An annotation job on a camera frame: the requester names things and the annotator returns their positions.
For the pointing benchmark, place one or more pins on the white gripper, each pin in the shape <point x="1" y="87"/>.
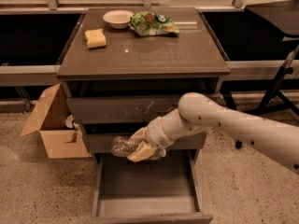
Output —
<point x="154" y="132"/>

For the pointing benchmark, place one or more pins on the clear plastic water bottle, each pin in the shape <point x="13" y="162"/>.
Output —
<point x="122" y="147"/>

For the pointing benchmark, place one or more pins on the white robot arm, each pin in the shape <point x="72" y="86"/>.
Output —
<point x="195" y="113"/>

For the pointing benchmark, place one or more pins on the middle cabinet drawer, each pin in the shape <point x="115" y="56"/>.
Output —
<point x="101" y="143"/>

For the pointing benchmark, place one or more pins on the open bottom cabinet drawer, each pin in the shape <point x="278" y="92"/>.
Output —
<point x="149" y="192"/>

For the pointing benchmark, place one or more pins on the top cabinet drawer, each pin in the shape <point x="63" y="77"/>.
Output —
<point x="121" y="109"/>

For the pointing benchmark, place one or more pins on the dark brown drawer cabinet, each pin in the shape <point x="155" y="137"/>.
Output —
<point x="130" y="65"/>

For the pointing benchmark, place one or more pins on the white cup in box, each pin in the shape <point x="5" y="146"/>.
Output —
<point x="70" y="123"/>

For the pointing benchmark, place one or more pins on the open cardboard box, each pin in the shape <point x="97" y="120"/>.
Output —
<point x="47" y="118"/>

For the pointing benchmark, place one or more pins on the yellow sponge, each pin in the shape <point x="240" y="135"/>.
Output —
<point x="95" y="39"/>

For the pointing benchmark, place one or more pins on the green snack bag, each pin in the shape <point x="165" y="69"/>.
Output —
<point x="147" y="23"/>

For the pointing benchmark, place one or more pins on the white paper bowl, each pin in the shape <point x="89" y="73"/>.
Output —
<point x="118" y="19"/>

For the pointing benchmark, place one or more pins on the black rolling stand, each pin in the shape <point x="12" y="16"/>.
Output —
<point x="284" y="17"/>

